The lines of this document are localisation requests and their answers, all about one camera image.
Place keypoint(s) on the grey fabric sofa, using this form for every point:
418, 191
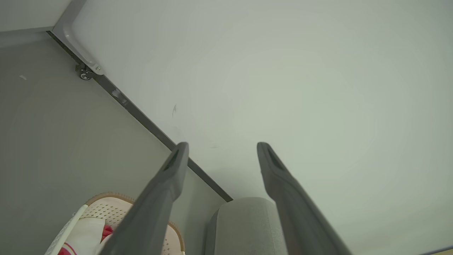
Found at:
244, 230

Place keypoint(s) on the red and white garment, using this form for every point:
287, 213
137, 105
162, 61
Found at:
88, 233

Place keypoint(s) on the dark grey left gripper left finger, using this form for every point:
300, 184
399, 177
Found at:
152, 212

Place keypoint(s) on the cream perforated laundry basket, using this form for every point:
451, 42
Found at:
113, 209

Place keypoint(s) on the small black caster wheel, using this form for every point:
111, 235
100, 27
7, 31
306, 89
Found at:
85, 74

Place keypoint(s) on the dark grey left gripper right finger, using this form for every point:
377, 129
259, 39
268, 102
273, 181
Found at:
297, 212

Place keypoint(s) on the black baseboard strip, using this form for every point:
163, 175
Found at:
141, 118

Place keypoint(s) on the grey metal panel bracket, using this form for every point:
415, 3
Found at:
70, 39

